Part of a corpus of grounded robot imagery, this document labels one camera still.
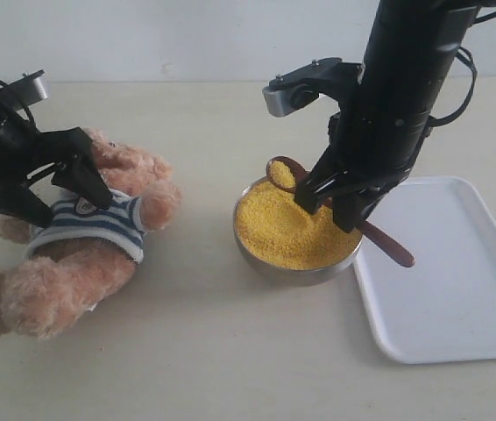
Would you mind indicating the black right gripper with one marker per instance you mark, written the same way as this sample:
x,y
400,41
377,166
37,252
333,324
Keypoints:
x,y
373,144

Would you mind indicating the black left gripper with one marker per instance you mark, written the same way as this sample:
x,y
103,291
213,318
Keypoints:
x,y
67,153

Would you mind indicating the dark red wooden spoon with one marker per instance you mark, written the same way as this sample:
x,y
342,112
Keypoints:
x,y
284,173

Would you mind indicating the brown plush teddy bear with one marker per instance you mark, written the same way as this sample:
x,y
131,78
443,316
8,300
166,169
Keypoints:
x,y
86,254

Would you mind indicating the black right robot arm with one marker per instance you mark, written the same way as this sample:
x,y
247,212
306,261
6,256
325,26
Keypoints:
x,y
412,46

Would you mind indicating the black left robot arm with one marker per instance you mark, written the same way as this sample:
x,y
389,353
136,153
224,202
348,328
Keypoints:
x,y
28,155

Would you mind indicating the yellow millet grains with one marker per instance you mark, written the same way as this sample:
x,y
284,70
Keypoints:
x,y
272,227

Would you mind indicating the steel bowl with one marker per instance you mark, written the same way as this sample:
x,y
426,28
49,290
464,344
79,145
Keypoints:
x,y
280,277

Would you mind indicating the white plastic tray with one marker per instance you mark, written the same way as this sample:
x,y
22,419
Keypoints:
x,y
442,309

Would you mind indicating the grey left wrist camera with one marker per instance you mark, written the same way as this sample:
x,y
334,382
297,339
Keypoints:
x,y
28,90

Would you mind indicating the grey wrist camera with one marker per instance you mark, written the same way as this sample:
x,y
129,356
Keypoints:
x,y
28,90
331,77

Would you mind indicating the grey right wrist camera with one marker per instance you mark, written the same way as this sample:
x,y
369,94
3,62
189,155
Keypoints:
x,y
331,77

